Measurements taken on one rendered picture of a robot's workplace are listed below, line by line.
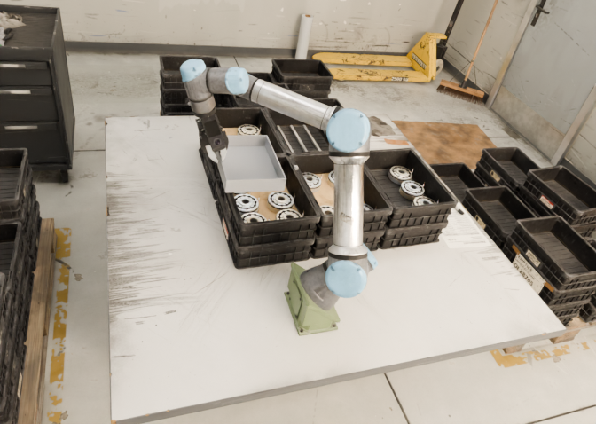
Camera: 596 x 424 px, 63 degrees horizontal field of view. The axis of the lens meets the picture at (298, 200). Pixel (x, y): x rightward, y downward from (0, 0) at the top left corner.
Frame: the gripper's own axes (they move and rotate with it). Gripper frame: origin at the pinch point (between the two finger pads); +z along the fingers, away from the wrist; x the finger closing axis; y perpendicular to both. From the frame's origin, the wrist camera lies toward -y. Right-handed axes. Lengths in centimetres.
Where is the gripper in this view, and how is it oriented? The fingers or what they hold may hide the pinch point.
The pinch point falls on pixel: (219, 160)
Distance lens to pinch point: 168.1
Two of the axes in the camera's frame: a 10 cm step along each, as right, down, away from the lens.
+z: 1.1, 7.1, 6.9
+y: -3.5, -6.2, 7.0
